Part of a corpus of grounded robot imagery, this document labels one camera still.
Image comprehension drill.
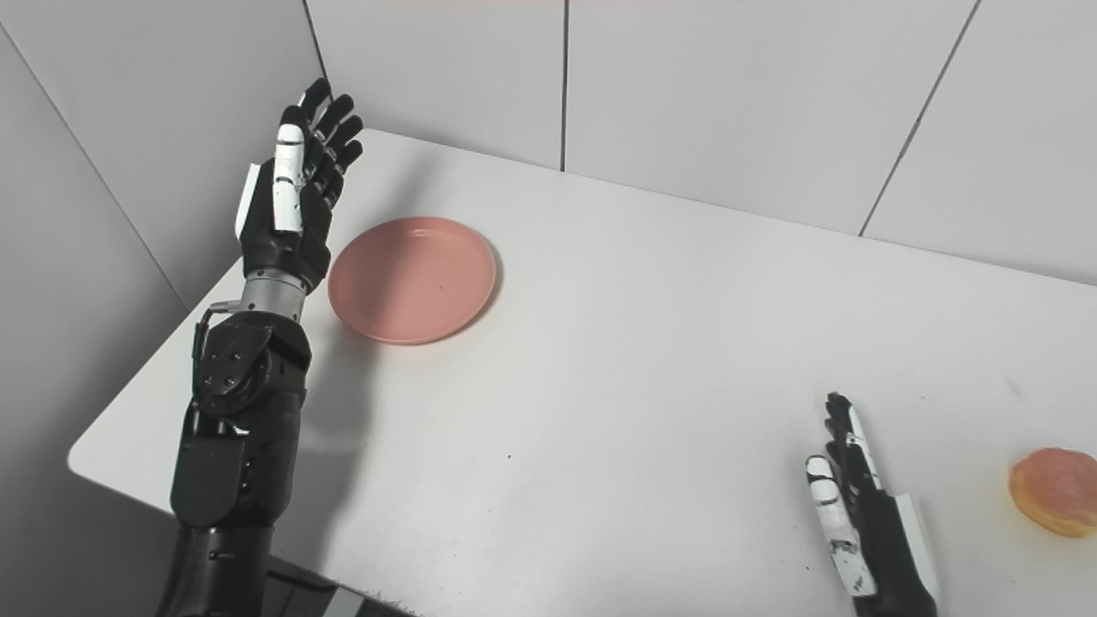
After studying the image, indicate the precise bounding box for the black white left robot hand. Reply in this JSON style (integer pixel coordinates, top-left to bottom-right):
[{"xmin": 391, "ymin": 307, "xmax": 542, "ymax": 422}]
[{"xmin": 234, "ymin": 77, "xmax": 365, "ymax": 295}]

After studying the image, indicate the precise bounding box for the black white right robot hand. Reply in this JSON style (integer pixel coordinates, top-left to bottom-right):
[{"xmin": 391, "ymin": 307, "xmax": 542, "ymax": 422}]
[{"xmin": 804, "ymin": 392, "xmax": 941, "ymax": 617}]

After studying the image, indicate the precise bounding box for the pink round plate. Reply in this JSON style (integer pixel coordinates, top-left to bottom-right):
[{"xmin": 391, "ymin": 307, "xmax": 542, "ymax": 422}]
[{"xmin": 327, "ymin": 216, "xmax": 498, "ymax": 346}]

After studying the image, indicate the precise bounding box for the orange cream puff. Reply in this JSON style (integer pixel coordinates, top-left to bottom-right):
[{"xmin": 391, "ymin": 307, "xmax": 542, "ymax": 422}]
[{"xmin": 1008, "ymin": 447, "xmax": 1097, "ymax": 539}]

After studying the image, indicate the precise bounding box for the dark table underframe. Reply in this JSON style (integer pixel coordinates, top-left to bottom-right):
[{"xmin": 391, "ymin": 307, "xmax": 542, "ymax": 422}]
[{"xmin": 261, "ymin": 555, "xmax": 421, "ymax": 617}]

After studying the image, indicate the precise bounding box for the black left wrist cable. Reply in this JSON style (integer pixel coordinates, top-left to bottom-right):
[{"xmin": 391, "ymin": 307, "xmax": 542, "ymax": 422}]
[{"xmin": 192, "ymin": 300, "xmax": 244, "ymax": 380}]

